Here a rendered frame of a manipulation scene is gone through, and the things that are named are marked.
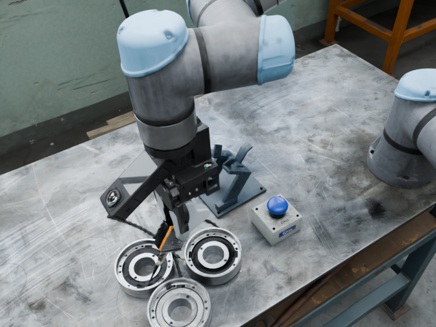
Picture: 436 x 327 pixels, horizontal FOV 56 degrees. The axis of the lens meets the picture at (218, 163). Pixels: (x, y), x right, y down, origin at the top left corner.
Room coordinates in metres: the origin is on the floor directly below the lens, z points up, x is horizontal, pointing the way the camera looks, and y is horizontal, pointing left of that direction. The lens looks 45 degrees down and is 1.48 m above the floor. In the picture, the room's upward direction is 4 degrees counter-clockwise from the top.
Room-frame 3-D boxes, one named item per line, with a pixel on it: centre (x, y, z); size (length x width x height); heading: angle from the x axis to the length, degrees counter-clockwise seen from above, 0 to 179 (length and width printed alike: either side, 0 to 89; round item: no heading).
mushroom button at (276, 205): (0.49, -0.11, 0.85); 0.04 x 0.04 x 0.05
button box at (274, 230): (0.49, -0.11, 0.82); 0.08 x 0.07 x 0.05; 119
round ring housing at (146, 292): (0.40, 0.14, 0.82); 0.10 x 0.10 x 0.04
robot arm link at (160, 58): (0.41, 0.06, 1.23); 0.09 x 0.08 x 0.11; 101
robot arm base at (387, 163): (0.64, -0.41, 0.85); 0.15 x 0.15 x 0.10
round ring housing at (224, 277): (0.41, 0.02, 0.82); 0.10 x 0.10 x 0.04
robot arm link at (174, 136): (0.41, 0.06, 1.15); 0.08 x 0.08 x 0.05
